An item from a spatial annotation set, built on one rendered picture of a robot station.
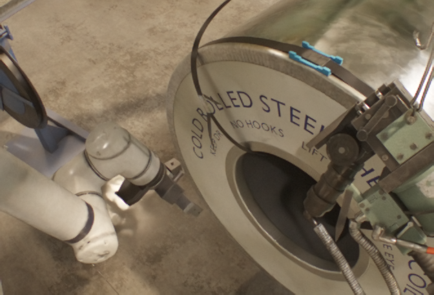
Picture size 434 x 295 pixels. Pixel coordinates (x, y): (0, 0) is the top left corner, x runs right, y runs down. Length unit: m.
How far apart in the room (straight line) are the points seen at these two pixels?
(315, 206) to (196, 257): 1.36
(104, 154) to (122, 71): 2.32
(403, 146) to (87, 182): 0.61
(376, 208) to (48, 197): 0.56
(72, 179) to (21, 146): 1.98
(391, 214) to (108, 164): 0.55
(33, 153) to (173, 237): 1.08
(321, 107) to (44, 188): 0.61
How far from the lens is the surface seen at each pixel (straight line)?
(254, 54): 1.03
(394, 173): 0.74
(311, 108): 1.00
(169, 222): 2.27
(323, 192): 0.85
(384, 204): 0.77
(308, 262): 1.57
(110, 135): 0.87
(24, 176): 0.70
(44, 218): 0.75
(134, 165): 0.91
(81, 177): 0.91
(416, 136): 0.72
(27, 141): 2.89
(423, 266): 0.83
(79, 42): 3.58
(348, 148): 0.77
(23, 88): 2.08
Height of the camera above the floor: 1.96
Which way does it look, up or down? 48 degrees down
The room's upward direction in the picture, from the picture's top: 5 degrees counter-clockwise
